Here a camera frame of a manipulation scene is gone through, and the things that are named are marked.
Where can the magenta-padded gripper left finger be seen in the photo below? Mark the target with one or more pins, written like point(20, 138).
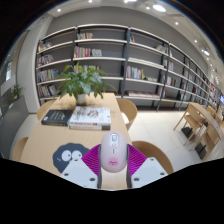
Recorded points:
point(75, 171)

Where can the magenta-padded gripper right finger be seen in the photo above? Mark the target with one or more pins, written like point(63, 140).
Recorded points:
point(150, 170)

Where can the pink computer mouse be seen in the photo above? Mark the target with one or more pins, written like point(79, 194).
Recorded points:
point(114, 151)

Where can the dark cartoon-face mouse pad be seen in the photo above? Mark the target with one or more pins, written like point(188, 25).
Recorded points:
point(66, 156)

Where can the thick white-spined book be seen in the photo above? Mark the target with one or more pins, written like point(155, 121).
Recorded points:
point(88, 126)

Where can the black book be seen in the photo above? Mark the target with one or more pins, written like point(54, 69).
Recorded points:
point(56, 117)

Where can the white illustrated-cover book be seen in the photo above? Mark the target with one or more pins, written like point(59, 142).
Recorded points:
point(90, 115)

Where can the green potted plant white pot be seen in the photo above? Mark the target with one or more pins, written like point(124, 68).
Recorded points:
point(81, 81)

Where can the small green plant on ledge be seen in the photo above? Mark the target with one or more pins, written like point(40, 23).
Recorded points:
point(16, 92)

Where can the grey shelf unit with books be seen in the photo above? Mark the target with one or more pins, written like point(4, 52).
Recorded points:
point(146, 50)

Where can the group of ceiling lights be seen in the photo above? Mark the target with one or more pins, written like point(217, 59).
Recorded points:
point(159, 7)

